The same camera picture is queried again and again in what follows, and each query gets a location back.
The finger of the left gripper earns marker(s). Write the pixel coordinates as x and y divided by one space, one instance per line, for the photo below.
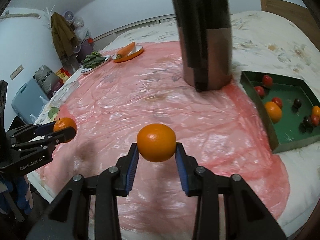
27 132
38 138

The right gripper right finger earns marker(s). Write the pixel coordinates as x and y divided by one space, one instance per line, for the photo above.
245 214

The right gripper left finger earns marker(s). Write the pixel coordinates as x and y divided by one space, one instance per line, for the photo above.
67 216

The small orange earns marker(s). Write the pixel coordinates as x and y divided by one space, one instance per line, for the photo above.
64 127
156 143

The large orange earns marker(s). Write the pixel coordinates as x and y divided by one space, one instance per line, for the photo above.
273 111

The dark plum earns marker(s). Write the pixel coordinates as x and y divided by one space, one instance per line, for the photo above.
297 103
307 121

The red apple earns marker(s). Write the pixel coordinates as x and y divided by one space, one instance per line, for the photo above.
267 81
314 120
278 102
260 91

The green vegetable piece upper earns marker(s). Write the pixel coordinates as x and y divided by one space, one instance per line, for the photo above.
53 112

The blue suitcase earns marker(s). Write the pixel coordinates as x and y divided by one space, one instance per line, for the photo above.
29 102

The clear glass dish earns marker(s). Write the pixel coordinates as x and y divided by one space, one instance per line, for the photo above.
61 96

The grey bag with lettering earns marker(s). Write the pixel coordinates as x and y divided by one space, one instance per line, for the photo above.
47 80

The red yellow snack box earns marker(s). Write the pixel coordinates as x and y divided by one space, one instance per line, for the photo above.
63 74

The white plate with rim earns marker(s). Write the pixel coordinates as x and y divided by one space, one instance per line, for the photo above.
89 70

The green leafy vegetables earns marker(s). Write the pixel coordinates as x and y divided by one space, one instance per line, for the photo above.
93 60

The pink plastic sheet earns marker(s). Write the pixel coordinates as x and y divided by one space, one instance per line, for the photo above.
146 100

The purple bin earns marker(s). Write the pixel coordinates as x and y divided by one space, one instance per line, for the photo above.
82 50

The olive jacket on rack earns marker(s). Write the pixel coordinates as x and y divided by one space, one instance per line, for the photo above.
63 36

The carrot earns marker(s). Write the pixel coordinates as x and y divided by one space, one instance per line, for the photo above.
123 52

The orange white oval dish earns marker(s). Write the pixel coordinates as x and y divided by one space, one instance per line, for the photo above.
136 51

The green tray box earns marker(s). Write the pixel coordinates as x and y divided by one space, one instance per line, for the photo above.
289 133

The small white fan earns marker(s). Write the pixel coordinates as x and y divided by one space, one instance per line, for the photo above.
69 16

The floral bed quilt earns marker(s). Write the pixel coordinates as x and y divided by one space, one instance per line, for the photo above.
267 43

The copper black electric kettle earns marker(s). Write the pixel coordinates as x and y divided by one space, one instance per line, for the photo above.
205 35

